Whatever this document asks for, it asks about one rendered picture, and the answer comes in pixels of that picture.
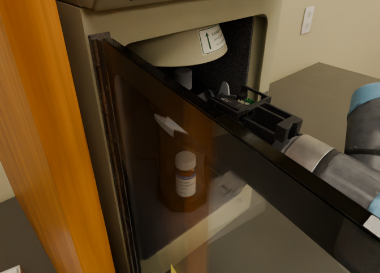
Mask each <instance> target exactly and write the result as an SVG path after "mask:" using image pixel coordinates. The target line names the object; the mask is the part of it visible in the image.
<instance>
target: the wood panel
mask: <svg viewBox="0 0 380 273"><path fill-rule="evenodd" d="M0 161H1V164H2V166H3V169H4V171H5V173H6V176H7V178H8V180H9V183H10V185H11V187H12V190H13V192H14V195H15V197H16V199H17V201H18V202H19V204H20V206H21V208H22V209H23V211H24V213H25V215H26V217H27V219H28V220H29V222H30V224H31V226H32V228H33V230H34V231H35V233H36V235H37V237H38V239H39V241H40V243H41V244H42V246H43V248H44V250H45V251H46V254H47V256H48V257H49V259H50V261H51V262H52V264H53V266H54V268H55V270H56V272H57V273H116V272H115V267H114V262H113V258H112V254H111V249H110V244H109V239H108V236H107V232H106V227H105V222H104V218H103V213H102V209H101V204H100V199H99V195H98V190H97V186H96V181H95V178H94V173H93V168H92V163H91V160H90V155H89V150H88V145H87V140H86V136H85V132H84V127H83V122H82V119H81V114H80V109H79V104H78V101H77V96H76V91H75V86H74V81H73V78H72V73H71V68H70V63H69V60H68V55H67V50H66V46H65V42H64V37H63V32H62V27H61V23H60V19H59V14H58V9H57V4H56V1H55V0H0Z"/></svg>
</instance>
